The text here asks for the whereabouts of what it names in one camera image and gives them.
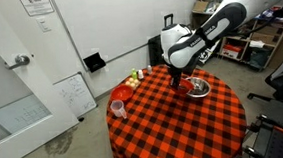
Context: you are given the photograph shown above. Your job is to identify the green bottle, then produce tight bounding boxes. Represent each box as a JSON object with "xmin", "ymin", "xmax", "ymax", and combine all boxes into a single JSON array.
[{"xmin": 131, "ymin": 67, "xmax": 139, "ymax": 81}]

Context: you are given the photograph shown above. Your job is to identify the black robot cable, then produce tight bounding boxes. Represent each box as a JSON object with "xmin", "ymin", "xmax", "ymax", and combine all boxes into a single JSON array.
[{"xmin": 239, "ymin": 0, "xmax": 283, "ymax": 38}]

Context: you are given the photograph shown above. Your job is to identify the small whiteboard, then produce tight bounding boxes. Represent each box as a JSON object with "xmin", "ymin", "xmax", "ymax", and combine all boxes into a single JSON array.
[{"xmin": 52, "ymin": 70, "xmax": 99, "ymax": 120}]

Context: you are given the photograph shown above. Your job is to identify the white light switch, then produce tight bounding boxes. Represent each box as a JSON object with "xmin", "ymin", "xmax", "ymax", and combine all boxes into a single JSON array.
[{"xmin": 36, "ymin": 16, "xmax": 53, "ymax": 33}]

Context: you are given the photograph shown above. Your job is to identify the small red bowl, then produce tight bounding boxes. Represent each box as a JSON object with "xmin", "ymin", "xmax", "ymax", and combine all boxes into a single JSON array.
[{"xmin": 176, "ymin": 77, "xmax": 196, "ymax": 96}]

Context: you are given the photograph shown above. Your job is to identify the carton of eggs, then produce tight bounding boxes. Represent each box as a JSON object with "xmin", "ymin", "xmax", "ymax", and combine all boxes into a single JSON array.
[{"xmin": 124, "ymin": 76, "xmax": 142, "ymax": 91}]

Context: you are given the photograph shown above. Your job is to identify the clear plastic measuring cup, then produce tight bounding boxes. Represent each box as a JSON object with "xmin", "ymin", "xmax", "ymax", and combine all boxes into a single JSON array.
[{"xmin": 109, "ymin": 98, "xmax": 129, "ymax": 121}]

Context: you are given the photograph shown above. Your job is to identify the silver door handle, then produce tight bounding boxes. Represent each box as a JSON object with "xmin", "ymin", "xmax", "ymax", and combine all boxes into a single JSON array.
[{"xmin": 4, "ymin": 53, "xmax": 32, "ymax": 71}]

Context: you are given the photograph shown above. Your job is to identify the black office chair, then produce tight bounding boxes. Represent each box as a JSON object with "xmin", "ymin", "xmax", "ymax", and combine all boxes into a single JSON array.
[{"xmin": 243, "ymin": 35, "xmax": 283, "ymax": 116}]

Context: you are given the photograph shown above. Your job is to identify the silver metal bowl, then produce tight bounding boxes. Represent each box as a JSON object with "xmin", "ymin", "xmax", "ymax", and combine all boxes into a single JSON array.
[{"xmin": 184, "ymin": 75, "xmax": 213, "ymax": 100}]

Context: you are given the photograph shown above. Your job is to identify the red black checkered tablecloth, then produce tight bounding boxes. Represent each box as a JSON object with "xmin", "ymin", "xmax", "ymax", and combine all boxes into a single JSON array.
[{"xmin": 102, "ymin": 59, "xmax": 250, "ymax": 158}]

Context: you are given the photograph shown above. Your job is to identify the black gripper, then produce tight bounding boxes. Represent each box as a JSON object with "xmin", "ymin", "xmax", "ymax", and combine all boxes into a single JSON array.
[{"xmin": 167, "ymin": 64, "xmax": 185, "ymax": 90}]

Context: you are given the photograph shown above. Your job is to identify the large red bowl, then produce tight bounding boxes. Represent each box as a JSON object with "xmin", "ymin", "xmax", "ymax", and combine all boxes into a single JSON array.
[{"xmin": 110, "ymin": 84, "xmax": 135, "ymax": 104}]

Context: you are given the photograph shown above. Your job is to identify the black wall box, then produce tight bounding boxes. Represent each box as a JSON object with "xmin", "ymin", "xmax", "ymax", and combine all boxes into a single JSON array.
[{"xmin": 83, "ymin": 51, "xmax": 108, "ymax": 74}]

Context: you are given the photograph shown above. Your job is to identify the black orange clamp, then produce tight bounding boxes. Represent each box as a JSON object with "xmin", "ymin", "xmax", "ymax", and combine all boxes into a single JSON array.
[
  {"xmin": 247, "ymin": 112, "xmax": 283, "ymax": 137},
  {"xmin": 241, "ymin": 143, "xmax": 268, "ymax": 158}
]

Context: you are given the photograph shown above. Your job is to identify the wooden storage shelf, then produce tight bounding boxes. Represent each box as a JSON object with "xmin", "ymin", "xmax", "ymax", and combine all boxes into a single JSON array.
[{"xmin": 189, "ymin": 0, "xmax": 283, "ymax": 75}]

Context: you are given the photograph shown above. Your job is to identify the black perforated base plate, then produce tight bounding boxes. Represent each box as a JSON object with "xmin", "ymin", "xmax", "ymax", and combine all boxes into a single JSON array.
[{"xmin": 238, "ymin": 125, "xmax": 283, "ymax": 158}]

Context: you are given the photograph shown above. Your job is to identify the black suitcase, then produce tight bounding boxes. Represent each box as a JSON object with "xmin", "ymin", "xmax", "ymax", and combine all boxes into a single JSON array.
[{"xmin": 145, "ymin": 13, "xmax": 179, "ymax": 68}]

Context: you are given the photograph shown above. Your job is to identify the white door sign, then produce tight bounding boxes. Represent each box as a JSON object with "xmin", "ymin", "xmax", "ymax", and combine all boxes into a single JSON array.
[{"xmin": 19, "ymin": 0, "xmax": 56, "ymax": 18}]

